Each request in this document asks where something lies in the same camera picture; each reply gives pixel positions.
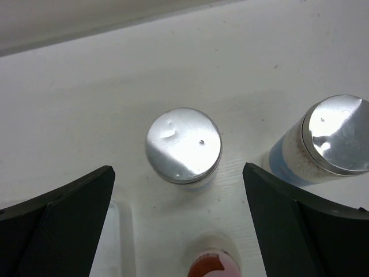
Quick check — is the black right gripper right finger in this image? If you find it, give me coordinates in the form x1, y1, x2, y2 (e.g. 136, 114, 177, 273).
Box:
243, 163, 368, 276

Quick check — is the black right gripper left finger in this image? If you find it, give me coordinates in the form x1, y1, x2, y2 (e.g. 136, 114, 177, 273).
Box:
1, 166, 115, 276

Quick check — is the blue label sago jar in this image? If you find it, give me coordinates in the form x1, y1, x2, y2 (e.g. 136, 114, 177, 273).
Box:
262, 95, 368, 186

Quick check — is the silver lid beige jar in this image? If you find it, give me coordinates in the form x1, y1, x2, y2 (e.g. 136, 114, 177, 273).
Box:
145, 107, 223, 193

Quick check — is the white plastic organizer tray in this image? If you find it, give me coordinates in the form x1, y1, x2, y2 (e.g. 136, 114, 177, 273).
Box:
88, 200, 133, 277

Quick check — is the pink cap seasoning bottle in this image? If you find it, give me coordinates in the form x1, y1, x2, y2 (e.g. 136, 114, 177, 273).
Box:
184, 231, 242, 277

